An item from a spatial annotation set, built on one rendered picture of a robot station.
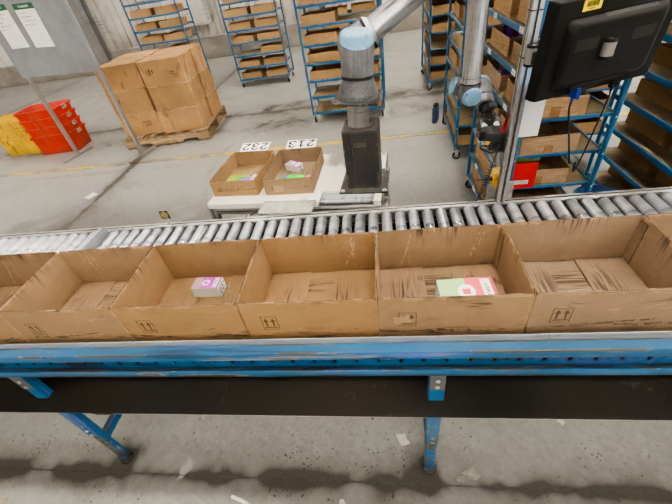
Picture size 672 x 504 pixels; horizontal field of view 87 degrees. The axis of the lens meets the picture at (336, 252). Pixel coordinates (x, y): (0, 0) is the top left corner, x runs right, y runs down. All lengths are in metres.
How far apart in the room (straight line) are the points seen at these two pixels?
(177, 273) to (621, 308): 1.39
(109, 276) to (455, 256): 1.30
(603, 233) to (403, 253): 0.60
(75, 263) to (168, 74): 4.06
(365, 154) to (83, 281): 1.36
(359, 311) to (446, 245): 0.40
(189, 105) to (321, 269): 4.46
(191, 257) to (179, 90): 4.25
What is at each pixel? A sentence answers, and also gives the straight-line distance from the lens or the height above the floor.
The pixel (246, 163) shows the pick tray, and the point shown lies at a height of 0.77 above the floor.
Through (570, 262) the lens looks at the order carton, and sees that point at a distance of 1.38.
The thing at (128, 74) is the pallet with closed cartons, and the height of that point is 0.92.
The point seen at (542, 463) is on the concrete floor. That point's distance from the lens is 1.95.
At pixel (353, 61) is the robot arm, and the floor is 1.38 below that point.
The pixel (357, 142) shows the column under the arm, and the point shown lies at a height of 1.02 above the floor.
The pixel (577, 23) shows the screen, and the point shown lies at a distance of 1.50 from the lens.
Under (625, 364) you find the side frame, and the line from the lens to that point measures 1.28.
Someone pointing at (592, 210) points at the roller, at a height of 0.74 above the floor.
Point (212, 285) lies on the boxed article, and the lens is 1.31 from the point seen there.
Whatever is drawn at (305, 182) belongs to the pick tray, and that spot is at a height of 0.82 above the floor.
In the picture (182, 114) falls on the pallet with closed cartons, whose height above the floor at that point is 0.36.
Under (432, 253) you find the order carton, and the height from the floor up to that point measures 0.95.
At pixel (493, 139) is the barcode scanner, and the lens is 1.73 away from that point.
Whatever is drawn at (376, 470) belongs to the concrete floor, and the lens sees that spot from 1.84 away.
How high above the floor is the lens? 1.75
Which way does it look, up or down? 40 degrees down
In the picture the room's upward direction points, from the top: 10 degrees counter-clockwise
